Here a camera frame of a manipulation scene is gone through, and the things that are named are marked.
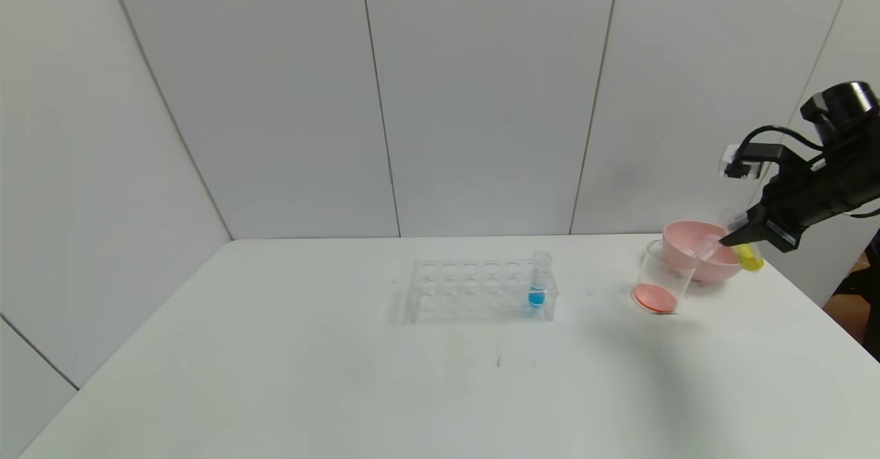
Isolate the pink plastic bowl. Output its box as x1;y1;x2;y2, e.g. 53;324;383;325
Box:
661;221;747;284

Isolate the test tube with blue pigment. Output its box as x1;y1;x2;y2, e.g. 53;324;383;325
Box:
529;251;553;309

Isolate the clear plastic measuring beaker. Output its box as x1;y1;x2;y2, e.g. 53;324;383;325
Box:
631;240;698;316

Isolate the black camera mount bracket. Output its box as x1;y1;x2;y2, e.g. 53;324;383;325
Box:
739;143;786;163

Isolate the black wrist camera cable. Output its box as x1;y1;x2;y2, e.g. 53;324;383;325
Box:
746;126;826;164

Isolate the black object beside table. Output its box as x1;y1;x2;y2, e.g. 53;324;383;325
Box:
832;227;880;365

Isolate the test tube with yellow pigment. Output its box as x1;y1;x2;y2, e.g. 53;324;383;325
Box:
698;234;765;272

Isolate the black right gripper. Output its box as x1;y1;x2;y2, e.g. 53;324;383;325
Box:
718;171;848;254

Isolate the clear plastic test tube rack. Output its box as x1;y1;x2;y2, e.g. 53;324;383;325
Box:
406;258;559;324

